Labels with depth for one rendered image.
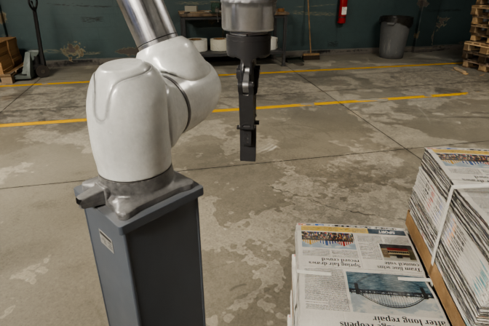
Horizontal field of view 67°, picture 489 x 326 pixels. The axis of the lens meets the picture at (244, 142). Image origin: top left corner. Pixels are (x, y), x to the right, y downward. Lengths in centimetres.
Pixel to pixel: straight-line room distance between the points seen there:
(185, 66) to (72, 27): 634
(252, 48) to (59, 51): 674
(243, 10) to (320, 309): 57
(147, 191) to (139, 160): 7
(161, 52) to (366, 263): 67
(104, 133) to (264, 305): 138
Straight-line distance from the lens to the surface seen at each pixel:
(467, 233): 78
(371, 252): 95
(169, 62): 85
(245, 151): 70
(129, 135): 71
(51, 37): 726
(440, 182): 88
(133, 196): 77
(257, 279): 203
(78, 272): 224
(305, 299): 82
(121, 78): 71
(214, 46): 656
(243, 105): 62
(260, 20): 60
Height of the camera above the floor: 142
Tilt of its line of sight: 24 degrees down
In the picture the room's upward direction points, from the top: straight up
